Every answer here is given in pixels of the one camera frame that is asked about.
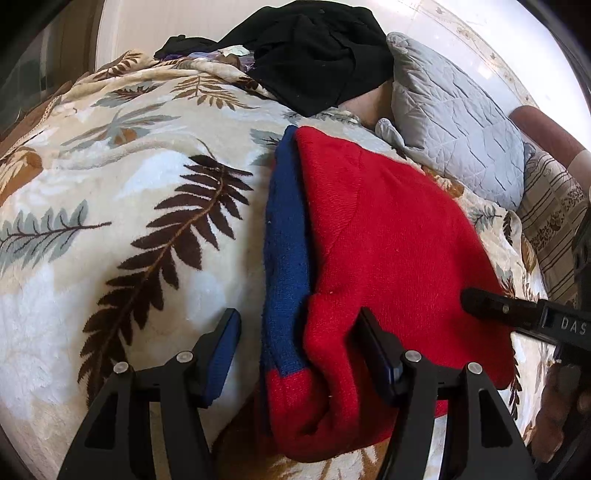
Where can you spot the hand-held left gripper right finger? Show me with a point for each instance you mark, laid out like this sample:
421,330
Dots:
376,353

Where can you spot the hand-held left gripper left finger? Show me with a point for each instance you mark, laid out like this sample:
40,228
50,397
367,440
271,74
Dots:
222,355

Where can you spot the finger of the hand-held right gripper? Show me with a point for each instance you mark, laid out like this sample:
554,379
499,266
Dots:
498,308

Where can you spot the red and blue knit sweater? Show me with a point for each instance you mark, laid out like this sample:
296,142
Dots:
392,249

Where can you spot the black clothes pile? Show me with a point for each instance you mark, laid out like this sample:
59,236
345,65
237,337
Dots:
318,55

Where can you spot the person's right hand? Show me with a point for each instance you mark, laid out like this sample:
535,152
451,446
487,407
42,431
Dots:
556,410

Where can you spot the striped floral sofa cushion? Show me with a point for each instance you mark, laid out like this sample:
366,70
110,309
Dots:
554,217

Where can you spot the leaf print fleece blanket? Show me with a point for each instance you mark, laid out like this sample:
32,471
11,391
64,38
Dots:
138,221

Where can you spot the reddish brown bolster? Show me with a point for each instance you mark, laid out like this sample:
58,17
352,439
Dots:
549,129

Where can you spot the grey quilted pillow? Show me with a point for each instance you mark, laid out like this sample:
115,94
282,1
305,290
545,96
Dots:
457,124

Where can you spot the pink cushion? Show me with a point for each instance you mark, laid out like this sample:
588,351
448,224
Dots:
369,104

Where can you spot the purple plastic bag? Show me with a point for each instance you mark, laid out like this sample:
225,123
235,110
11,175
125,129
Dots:
217,56

